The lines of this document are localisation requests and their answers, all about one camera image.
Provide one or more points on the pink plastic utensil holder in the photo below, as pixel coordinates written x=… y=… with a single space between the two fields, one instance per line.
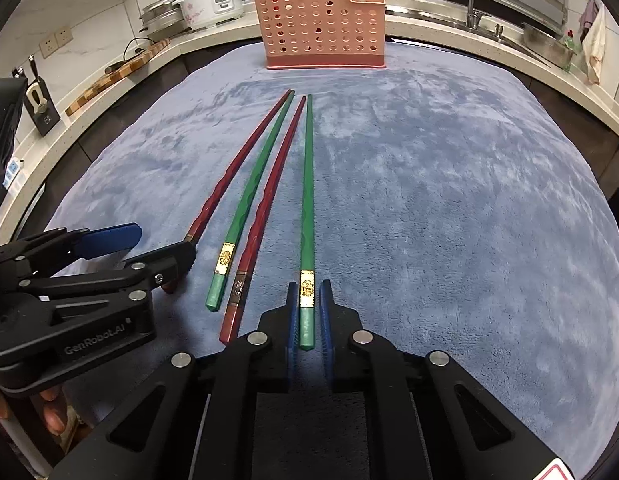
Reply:
x=322 y=33

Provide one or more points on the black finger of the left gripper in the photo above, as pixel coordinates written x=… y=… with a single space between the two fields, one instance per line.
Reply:
x=167 y=265

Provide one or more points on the blue fleece mat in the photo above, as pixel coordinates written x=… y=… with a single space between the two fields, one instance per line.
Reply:
x=450 y=211

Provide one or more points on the steel steamer pot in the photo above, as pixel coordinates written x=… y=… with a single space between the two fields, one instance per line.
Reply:
x=162 y=19

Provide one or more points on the person's left hand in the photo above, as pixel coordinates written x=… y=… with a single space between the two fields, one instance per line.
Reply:
x=53 y=409

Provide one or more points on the white wall socket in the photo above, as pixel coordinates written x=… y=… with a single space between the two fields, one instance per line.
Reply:
x=56 y=40

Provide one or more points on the white rice cooker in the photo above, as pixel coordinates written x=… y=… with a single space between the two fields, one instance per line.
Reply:
x=202 y=14

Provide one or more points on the black knife block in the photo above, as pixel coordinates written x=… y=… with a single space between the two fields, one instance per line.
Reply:
x=37 y=101

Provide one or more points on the green dish soap bottle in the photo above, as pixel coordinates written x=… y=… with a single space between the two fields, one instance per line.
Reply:
x=568 y=42

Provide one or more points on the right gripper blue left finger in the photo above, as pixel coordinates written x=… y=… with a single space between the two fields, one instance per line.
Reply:
x=291 y=306

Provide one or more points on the stainless steel basin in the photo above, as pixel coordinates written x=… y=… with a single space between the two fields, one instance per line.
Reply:
x=544 y=45

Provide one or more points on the hanging purple cloth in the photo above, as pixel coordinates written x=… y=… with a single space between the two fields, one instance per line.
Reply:
x=588 y=17

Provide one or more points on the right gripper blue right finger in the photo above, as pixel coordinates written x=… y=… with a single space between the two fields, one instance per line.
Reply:
x=325 y=300

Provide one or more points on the stainless steel sink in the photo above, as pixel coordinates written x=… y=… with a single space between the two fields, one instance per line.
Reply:
x=495 y=34

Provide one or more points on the green chopstick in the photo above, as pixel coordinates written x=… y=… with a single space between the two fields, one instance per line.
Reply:
x=228 y=249
x=307 y=238

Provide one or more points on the checkered wooden cutting board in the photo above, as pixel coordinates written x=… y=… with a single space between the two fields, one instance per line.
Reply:
x=122 y=72

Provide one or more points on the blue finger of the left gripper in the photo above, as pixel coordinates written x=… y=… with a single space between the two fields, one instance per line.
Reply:
x=92 y=244

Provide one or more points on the hanging cream towel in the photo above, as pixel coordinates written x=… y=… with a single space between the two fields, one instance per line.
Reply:
x=594 y=47

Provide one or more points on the dark red chopstick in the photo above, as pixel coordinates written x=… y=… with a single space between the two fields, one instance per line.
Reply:
x=199 y=224
x=242 y=281

